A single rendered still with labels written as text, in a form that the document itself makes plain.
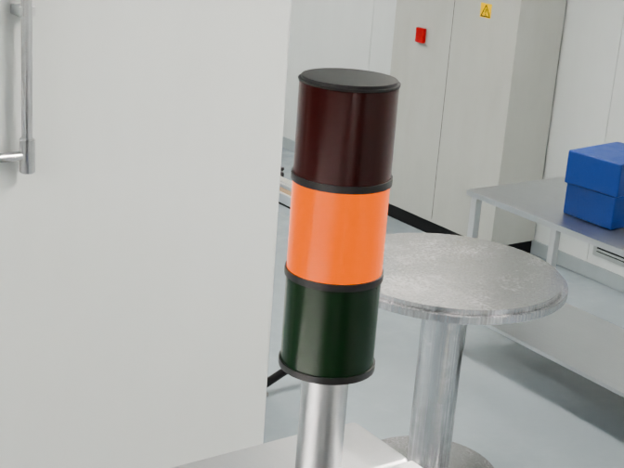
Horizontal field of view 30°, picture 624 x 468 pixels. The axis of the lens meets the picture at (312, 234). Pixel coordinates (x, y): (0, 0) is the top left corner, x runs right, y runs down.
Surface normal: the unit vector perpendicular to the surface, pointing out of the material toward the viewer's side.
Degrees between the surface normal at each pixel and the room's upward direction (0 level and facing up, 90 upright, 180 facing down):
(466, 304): 0
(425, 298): 0
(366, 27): 90
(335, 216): 90
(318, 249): 90
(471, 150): 90
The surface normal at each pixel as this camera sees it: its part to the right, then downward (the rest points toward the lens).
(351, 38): -0.82, 0.12
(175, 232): 0.57, 0.29
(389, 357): 0.07, -0.95
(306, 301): -0.54, 0.22
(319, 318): -0.25, 0.28
